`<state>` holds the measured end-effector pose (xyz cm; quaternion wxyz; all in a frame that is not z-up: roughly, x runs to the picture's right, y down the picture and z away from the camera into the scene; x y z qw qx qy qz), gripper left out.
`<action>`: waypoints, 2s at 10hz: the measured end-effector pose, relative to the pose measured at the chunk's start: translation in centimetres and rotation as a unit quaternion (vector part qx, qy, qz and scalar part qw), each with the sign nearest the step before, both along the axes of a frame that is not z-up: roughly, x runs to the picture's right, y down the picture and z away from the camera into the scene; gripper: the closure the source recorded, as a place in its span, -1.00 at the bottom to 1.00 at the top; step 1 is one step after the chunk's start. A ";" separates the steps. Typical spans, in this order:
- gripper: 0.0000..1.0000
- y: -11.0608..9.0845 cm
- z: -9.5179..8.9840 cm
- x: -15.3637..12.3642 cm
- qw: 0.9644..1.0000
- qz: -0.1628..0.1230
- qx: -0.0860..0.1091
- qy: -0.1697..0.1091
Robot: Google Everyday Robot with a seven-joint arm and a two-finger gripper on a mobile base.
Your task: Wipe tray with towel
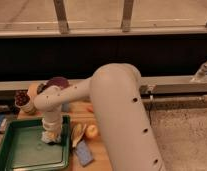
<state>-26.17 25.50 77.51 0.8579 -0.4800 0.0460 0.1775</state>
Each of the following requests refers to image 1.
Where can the yellow apple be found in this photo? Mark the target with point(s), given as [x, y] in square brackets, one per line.
[91, 132]

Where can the metal frame leg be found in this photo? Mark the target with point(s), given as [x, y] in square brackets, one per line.
[127, 15]
[61, 16]

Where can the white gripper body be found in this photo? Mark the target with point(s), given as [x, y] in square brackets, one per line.
[52, 121]

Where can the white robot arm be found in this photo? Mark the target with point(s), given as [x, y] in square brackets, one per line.
[123, 123]

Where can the metal frame leg left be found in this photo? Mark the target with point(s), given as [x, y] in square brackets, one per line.
[61, 16]

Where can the grey faucet fixture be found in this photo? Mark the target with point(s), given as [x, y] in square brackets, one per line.
[201, 73]

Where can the green plastic tray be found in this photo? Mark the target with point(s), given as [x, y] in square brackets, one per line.
[21, 148]

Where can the metal frame leg right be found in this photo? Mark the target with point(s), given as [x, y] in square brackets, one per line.
[127, 15]

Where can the purple bowl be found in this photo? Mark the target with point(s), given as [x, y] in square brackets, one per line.
[61, 82]

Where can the orange fruit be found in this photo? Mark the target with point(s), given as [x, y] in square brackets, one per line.
[32, 90]

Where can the blue sponge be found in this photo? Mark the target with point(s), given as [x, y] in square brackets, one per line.
[83, 153]

